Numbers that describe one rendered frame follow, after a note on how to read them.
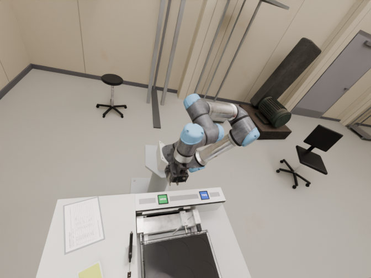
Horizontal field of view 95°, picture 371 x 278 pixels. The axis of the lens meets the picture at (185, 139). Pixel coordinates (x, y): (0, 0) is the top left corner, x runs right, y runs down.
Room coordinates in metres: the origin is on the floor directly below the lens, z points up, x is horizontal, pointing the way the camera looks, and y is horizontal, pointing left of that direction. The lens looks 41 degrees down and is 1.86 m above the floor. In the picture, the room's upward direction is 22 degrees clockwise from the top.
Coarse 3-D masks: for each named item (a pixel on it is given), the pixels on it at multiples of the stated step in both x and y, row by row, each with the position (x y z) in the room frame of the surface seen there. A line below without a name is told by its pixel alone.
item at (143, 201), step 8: (160, 192) 0.52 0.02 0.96; (168, 192) 0.54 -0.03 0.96; (176, 192) 0.56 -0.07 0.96; (184, 192) 0.58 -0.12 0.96; (192, 192) 0.60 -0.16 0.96; (208, 192) 0.64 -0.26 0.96; (216, 192) 0.67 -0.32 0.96; (136, 200) 0.42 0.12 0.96; (144, 200) 0.44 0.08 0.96; (152, 200) 0.46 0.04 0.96; (168, 200) 0.49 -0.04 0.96; (176, 200) 0.51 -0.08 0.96; (184, 200) 0.53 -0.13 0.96; (192, 200) 0.55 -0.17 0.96; (200, 200) 0.57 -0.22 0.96; (208, 200) 0.59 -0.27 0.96; (216, 200) 0.61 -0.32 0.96; (224, 200) 0.63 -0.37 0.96; (136, 208) 0.38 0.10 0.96; (144, 208) 0.40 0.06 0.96; (152, 208) 0.41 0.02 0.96
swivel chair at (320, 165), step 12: (312, 132) 2.51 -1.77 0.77; (324, 132) 2.50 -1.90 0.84; (336, 132) 2.50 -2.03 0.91; (312, 144) 2.47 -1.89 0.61; (324, 144) 2.47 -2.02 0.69; (300, 156) 2.23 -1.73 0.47; (312, 156) 2.36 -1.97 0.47; (300, 168) 2.28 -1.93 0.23; (312, 168) 2.09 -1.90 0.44; (324, 168) 2.16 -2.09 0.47
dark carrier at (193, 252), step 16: (176, 240) 0.33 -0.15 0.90; (192, 240) 0.36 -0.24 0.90; (208, 240) 0.39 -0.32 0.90; (144, 256) 0.22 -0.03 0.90; (160, 256) 0.24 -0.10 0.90; (176, 256) 0.27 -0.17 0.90; (192, 256) 0.29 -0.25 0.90; (208, 256) 0.32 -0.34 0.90; (160, 272) 0.19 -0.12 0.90; (176, 272) 0.21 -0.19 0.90; (192, 272) 0.23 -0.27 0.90; (208, 272) 0.26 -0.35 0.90
